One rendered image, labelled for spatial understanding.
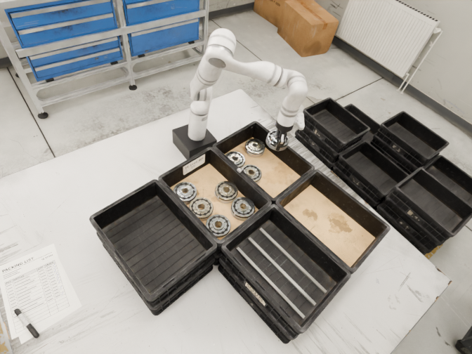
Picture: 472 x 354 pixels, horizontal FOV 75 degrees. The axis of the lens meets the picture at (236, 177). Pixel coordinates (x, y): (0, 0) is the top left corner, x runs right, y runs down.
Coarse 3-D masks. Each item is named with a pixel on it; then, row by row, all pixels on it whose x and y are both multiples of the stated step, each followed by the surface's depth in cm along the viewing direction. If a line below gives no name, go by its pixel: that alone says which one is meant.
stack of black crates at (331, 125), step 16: (304, 112) 220; (320, 112) 237; (336, 112) 233; (304, 128) 227; (320, 128) 216; (336, 128) 229; (352, 128) 228; (368, 128) 217; (304, 144) 237; (320, 144) 223; (336, 144) 210; (352, 144) 219; (320, 160) 230; (336, 160) 223
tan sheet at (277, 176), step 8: (240, 144) 160; (240, 152) 156; (264, 152) 158; (248, 160) 153; (256, 160) 154; (264, 160) 155; (272, 160) 155; (280, 160) 156; (264, 168) 152; (272, 168) 152; (280, 168) 153; (288, 168) 153; (264, 176) 148; (272, 176) 149; (280, 176) 150; (288, 176) 150; (296, 176) 151; (264, 184) 146; (272, 184) 146; (280, 184) 147; (288, 184) 147; (272, 192) 143
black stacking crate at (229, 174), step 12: (216, 156) 141; (180, 168) 134; (216, 168) 147; (228, 168) 138; (168, 180) 133; (180, 180) 140; (228, 180) 144; (240, 180) 136; (252, 192) 134; (264, 204) 131; (216, 252) 123
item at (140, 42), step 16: (128, 0) 245; (144, 0) 252; (160, 0) 259; (176, 0) 269; (192, 0) 279; (128, 16) 253; (144, 16) 262; (160, 16) 271; (144, 32) 270; (160, 32) 281; (176, 32) 291; (192, 32) 302; (144, 48) 282; (160, 48) 293
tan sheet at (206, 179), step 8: (208, 168) 147; (192, 176) 143; (200, 176) 144; (208, 176) 144; (216, 176) 145; (176, 184) 140; (200, 184) 141; (208, 184) 142; (216, 184) 142; (184, 192) 137; (200, 192) 138; (208, 192) 139; (240, 192) 141; (216, 200) 137; (200, 208) 133; (216, 208) 134; (224, 208) 135; (256, 208) 137; (232, 216) 133; (232, 224) 131
